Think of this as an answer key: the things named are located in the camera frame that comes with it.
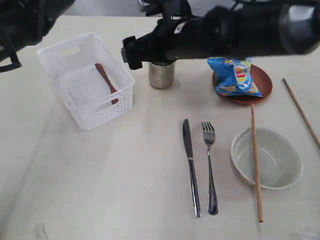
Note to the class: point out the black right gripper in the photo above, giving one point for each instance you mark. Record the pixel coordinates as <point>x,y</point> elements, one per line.
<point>182,39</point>

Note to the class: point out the blue chip bag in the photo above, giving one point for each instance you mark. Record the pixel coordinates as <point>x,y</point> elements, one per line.
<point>234,77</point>

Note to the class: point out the shiny steel cup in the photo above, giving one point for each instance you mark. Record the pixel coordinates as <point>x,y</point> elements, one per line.
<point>161,75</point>

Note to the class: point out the brown round plate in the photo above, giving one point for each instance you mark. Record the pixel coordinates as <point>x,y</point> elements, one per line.
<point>261,80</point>

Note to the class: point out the silver table knife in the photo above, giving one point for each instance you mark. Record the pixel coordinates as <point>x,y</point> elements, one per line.
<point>187,140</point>

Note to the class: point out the silver fork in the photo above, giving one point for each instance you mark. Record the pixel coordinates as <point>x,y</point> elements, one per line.
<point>209,138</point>

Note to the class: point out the brown wooden chopstick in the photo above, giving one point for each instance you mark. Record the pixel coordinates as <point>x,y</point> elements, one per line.
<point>256,167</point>
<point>302,114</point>

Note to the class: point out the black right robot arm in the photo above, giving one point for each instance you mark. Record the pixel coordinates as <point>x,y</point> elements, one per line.
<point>248,29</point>

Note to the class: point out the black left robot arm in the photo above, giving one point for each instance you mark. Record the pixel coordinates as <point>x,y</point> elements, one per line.
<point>25,22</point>

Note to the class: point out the brown wooden spoon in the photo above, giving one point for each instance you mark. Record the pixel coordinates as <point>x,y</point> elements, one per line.
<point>103,73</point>

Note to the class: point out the white perforated plastic basket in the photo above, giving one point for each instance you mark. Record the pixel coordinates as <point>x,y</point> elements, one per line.
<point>70,65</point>

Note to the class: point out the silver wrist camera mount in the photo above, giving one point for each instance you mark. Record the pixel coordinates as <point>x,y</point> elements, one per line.
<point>167,8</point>

